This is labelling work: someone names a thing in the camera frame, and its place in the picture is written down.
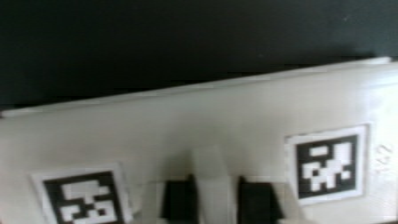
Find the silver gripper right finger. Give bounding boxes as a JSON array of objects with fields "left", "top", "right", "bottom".
[{"left": 237, "top": 177, "right": 283, "bottom": 224}]

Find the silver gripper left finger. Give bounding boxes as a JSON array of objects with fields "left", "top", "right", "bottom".
[{"left": 161, "top": 176, "right": 200, "bottom": 224}]

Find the white cabinet door panel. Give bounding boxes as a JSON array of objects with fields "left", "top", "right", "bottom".
[{"left": 0, "top": 58, "right": 398, "bottom": 224}]

